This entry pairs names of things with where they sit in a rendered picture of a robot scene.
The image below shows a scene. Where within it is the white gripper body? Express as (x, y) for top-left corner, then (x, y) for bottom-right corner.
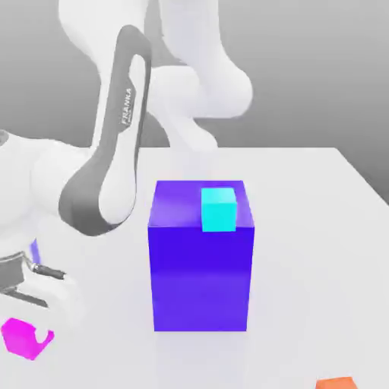
(0, 270), (85, 333)

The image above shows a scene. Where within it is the small magenta cube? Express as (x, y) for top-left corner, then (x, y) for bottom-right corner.
(0, 317), (55, 362)

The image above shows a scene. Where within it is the small cyan cube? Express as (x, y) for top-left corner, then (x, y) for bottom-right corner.
(201, 187), (238, 233)

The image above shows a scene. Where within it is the small orange cube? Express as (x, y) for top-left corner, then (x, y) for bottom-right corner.
(315, 376), (356, 389)

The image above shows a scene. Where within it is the large blue box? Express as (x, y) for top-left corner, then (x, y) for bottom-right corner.
(147, 179), (255, 333)

